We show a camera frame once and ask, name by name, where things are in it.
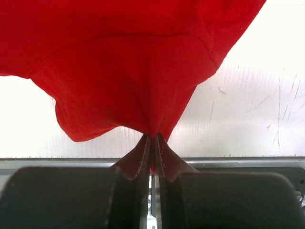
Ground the red t shirt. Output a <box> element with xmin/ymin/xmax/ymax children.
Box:
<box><xmin>0</xmin><ymin>0</ymin><xmax>267</xmax><ymax>175</ymax></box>

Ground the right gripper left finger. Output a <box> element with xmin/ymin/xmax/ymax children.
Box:
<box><xmin>0</xmin><ymin>135</ymin><xmax>151</xmax><ymax>229</ymax></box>

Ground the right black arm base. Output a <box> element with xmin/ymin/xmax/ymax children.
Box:
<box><xmin>286</xmin><ymin>167</ymin><xmax>305</xmax><ymax>207</ymax></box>

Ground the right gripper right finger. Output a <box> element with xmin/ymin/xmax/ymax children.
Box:
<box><xmin>154</xmin><ymin>134</ymin><xmax>305</xmax><ymax>229</ymax></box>

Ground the aluminium mounting rail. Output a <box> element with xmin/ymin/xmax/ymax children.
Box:
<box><xmin>0</xmin><ymin>156</ymin><xmax>305</xmax><ymax>229</ymax></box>

